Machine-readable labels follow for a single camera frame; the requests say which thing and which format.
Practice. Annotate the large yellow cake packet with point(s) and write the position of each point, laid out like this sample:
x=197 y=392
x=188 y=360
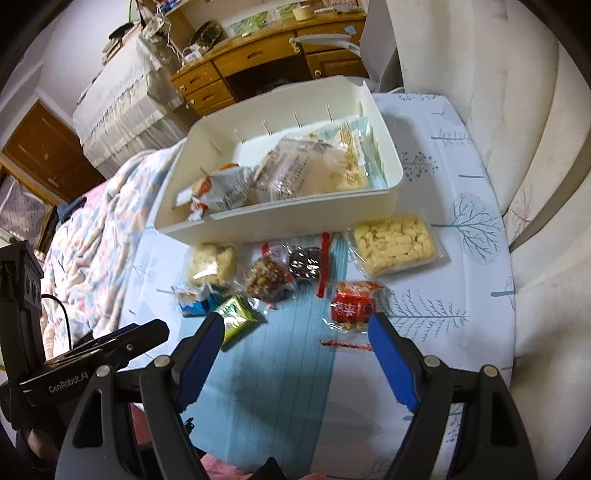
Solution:
x=351 y=157

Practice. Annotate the wooden door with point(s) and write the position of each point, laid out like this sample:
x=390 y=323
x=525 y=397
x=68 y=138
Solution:
x=46 y=147

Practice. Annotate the green picture cards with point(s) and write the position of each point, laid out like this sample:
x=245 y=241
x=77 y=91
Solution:
x=258 y=18

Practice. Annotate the white plastic storage box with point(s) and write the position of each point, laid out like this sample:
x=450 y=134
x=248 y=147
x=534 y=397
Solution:
x=323 y=217

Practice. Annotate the dark snack packet red edges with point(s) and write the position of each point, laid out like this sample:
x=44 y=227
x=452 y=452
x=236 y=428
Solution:
x=304 y=263

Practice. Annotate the blue and white snack packet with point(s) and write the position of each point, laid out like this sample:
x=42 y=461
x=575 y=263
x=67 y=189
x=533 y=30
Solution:
x=194 y=302

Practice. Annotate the black cloth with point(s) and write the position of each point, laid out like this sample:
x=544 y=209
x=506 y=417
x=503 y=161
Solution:
x=270 y=470

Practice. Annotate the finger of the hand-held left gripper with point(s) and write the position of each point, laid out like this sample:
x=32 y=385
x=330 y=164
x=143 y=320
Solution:
x=138 y=341
x=111 y=336

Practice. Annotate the stack of books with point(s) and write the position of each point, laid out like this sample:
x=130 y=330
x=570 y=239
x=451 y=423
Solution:
x=122 y=41

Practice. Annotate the red and white snack packet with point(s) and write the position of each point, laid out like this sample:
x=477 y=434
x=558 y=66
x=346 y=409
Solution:
x=226 y=187

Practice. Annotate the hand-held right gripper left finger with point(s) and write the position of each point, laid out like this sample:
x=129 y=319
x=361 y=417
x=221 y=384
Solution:
x=203 y=350

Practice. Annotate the tree print tablecloth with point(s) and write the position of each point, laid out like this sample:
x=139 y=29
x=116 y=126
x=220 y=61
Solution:
x=461 y=300

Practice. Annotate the cream cup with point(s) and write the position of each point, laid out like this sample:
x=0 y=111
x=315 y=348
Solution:
x=301 y=13

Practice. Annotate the grey office chair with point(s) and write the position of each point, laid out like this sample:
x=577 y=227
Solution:
x=378 y=46

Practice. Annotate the clear bread packet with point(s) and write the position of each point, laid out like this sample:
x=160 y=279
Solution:
x=291 y=170

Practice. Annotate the white floral curtain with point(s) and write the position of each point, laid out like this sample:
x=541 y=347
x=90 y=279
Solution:
x=531 y=138

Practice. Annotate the white charger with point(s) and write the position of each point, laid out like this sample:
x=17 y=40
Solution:
x=191 y=54

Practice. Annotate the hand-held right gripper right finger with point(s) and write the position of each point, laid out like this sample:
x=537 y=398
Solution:
x=392 y=360

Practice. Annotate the printed fabric cabinet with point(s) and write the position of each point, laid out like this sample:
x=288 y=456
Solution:
x=23 y=212

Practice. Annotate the floral quilt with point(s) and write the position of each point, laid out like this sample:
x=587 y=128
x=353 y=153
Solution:
x=101 y=240

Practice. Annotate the green snack packet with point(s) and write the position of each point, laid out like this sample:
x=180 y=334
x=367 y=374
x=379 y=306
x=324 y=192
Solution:
x=238 y=316

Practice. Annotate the red snack packet clear wrapper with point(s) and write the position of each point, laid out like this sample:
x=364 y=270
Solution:
x=353 y=304

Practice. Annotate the small puffed rice packet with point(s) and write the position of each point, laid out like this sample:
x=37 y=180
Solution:
x=210 y=265

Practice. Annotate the wooden desk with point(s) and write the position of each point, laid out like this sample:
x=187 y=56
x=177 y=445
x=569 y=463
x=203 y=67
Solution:
x=258 y=50

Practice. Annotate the dark floral pouch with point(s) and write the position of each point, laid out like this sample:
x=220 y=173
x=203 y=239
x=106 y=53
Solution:
x=207 y=34

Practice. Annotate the dark blue garment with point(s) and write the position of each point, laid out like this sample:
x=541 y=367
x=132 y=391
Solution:
x=71 y=207

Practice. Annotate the lace cloth covered cabinet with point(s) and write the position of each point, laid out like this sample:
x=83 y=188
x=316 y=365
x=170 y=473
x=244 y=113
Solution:
x=120 y=101

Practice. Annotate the large puffed rice packet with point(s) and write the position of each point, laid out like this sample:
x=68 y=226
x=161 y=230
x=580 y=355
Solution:
x=392 y=247

